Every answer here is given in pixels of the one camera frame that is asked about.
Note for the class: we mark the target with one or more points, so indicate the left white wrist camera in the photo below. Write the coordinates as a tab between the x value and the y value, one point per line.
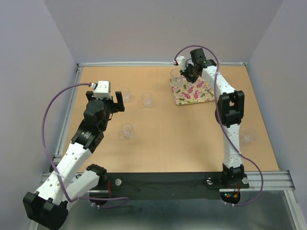
103	90

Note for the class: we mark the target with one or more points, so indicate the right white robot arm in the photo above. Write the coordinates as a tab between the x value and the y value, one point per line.
229	110

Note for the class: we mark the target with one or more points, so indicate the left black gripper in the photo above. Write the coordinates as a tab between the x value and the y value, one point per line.
116	107

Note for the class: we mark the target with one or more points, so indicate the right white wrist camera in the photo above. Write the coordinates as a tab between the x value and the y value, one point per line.
180	61

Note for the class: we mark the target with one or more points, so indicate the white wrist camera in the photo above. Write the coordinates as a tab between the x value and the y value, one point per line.
103	90
180	61

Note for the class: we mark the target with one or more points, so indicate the floral patterned tray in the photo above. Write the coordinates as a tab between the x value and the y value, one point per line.
200	93

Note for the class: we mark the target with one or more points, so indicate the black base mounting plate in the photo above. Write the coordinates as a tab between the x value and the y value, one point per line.
164	185

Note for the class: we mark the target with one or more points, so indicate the large clear tumbler glass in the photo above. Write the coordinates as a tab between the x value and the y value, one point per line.
176	77

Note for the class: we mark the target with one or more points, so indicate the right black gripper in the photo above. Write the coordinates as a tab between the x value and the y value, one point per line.
191	79

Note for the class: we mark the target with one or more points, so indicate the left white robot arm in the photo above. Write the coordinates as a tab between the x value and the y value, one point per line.
49	205

